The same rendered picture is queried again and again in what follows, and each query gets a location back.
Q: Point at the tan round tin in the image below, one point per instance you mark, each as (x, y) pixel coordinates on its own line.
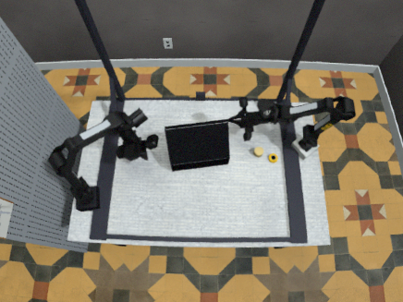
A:
(258, 152)

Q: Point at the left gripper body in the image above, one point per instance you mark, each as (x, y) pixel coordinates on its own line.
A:
(243, 103)

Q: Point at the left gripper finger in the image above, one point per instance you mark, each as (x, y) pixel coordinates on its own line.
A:
(235, 121)
(235, 116)

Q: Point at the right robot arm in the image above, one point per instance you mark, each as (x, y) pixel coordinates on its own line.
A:
(115, 123)

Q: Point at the yellow roll of tape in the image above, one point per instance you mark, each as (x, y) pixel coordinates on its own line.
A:
(272, 158)

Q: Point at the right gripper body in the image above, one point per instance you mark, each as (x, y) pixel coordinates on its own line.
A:
(151, 143)

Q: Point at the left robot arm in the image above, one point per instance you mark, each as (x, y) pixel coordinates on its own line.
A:
(288, 114)

